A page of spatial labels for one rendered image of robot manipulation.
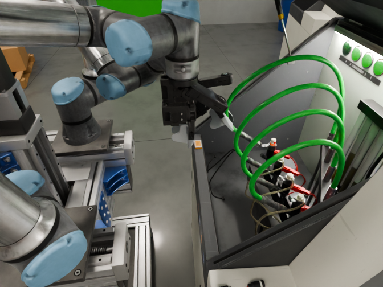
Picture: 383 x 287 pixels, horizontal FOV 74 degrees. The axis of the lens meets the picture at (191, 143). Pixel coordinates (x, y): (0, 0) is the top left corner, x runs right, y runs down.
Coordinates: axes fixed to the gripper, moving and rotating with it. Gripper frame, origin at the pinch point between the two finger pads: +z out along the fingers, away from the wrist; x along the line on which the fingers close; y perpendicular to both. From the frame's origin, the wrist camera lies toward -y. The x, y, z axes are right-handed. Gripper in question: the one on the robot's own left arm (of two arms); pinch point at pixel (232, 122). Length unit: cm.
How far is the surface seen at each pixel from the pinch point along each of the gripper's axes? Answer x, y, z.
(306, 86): 7.7, -22.6, 1.8
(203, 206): 6.7, 25.4, 16.4
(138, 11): -298, 67, -120
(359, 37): -15.5, -44.3, 6.6
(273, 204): 18.7, 1.7, 20.5
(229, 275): 30.4, 20.1, 24.7
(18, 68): -278, 261, -189
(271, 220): 11.9, 8.0, 30.3
